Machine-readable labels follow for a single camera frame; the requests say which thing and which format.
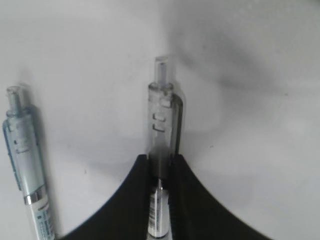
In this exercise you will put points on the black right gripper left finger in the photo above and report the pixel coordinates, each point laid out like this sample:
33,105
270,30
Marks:
125,215

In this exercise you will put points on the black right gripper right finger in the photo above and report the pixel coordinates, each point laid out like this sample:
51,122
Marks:
196,215

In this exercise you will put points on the grey black click pen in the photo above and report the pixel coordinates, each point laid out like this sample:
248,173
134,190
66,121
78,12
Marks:
165,112

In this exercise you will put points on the blue grey click pen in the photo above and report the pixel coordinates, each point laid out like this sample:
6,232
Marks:
26,161

